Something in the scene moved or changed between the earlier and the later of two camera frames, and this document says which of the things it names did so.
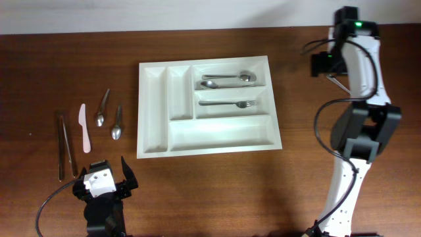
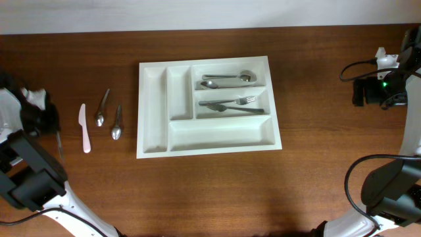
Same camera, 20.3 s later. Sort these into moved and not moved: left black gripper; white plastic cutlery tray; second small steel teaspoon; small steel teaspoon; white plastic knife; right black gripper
Moved: right black gripper; left black gripper
Not moved: small steel teaspoon; white plastic cutlery tray; second small steel teaspoon; white plastic knife
